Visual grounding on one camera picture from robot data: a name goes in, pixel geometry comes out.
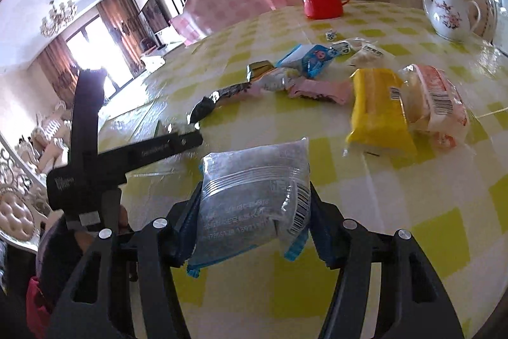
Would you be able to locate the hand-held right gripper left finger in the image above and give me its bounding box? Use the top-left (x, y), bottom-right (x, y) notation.
top-left (48, 182), bottom-right (205, 339)

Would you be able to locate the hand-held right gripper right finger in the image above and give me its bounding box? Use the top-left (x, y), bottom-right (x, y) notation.
top-left (307, 180), bottom-right (465, 339)

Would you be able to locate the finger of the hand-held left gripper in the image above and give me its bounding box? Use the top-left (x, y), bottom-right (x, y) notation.
top-left (170, 125), bottom-right (204, 156)

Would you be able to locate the grey clear snack packet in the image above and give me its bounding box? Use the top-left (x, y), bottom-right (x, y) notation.
top-left (186, 136), bottom-right (312, 278)

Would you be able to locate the pink brown snack packet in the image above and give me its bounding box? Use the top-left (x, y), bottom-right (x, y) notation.
top-left (288, 79), bottom-right (353, 105)

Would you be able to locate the person's left hand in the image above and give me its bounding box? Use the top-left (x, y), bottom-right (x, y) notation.
top-left (73, 205), bottom-right (134, 252)

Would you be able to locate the black snack packet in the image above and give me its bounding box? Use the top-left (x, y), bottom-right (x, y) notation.
top-left (190, 83), bottom-right (255, 124)

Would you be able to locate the cream sofa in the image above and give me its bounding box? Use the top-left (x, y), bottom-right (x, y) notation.
top-left (18, 103), bottom-right (73, 173)

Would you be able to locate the ornate white chair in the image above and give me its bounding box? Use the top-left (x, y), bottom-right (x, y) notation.
top-left (0, 132), bottom-right (52, 253)

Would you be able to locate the yellow checked tablecloth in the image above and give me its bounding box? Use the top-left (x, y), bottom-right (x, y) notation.
top-left (97, 0), bottom-right (508, 339)

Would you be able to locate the white television cabinet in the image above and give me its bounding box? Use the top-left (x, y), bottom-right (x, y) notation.
top-left (141, 40), bottom-right (187, 59)

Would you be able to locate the green gold snack packet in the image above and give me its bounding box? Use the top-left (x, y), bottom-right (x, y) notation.
top-left (246, 60), bottom-right (275, 82)

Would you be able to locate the clear white snack packet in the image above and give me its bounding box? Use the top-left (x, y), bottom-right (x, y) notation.
top-left (250, 67), bottom-right (300, 95)

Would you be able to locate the brown curtain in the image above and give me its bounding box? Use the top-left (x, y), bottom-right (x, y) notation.
top-left (97, 0), bottom-right (145, 75)
top-left (37, 35), bottom-right (80, 97)

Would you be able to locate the red garment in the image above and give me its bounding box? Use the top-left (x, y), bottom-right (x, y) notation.
top-left (24, 275), bottom-right (53, 339)

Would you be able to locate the television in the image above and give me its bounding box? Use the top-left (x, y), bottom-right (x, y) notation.
top-left (140, 0), bottom-right (169, 34)

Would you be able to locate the yellow snack packet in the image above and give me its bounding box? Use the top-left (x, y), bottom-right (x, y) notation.
top-left (343, 68), bottom-right (418, 159)

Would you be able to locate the pink checked food cover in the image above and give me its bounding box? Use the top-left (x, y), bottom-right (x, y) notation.
top-left (170, 0), bottom-right (287, 45)

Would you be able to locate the blue snack packet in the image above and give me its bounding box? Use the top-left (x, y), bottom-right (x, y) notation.
top-left (276, 44), bottom-right (346, 79)

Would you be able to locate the chandelier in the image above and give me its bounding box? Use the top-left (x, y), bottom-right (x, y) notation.
top-left (40, 0), bottom-right (78, 38)

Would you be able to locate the white orange snack packet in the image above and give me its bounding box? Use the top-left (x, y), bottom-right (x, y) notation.
top-left (399, 64), bottom-right (471, 149)

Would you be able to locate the blue white wrapped candy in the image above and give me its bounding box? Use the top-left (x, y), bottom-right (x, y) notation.
top-left (333, 39), bottom-right (356, 56)

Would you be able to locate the small white snack packet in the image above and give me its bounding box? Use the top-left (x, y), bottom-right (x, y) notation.
top-left (347, 39), bottom-right (384, 67)

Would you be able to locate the white floral teapot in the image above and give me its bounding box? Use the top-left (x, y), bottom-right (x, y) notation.
top-left (417, 0), bottom-right (483, 43)

